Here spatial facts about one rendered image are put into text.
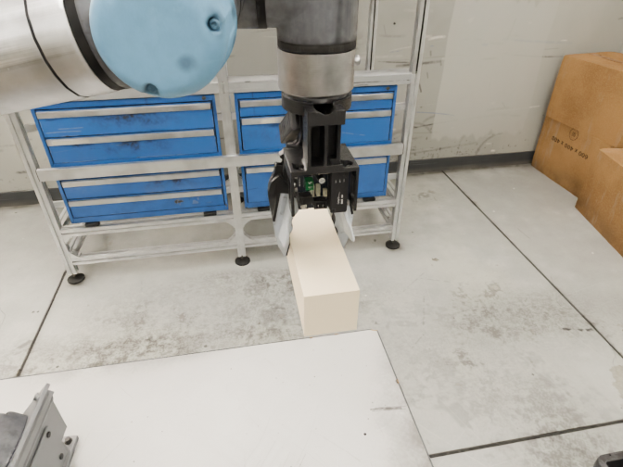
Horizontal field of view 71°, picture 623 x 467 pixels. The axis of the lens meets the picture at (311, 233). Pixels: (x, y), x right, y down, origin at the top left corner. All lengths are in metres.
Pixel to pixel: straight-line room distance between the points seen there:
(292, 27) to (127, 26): 0.18
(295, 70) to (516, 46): 2.96
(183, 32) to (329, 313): 0.33
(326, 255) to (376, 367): 0.45
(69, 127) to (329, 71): 1.74
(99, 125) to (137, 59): 1.78
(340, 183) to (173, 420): 0.58
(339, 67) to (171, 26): 0.20
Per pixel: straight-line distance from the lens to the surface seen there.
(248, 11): 0.41
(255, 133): 2.01
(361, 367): 0.93
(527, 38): 3.36
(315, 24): 0.41
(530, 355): 2.07
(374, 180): 2.22
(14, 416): 0.81
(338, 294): 0.47
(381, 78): 2.02
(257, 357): 0.95
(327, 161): 0.45
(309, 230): 0.56
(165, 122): 2.00
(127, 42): 0.28
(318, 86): 0.42
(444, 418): 1.76
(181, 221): 2.19
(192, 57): 0.27
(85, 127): 2.07
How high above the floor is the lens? 1.42
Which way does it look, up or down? 34 degrees down
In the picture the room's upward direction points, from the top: straight up
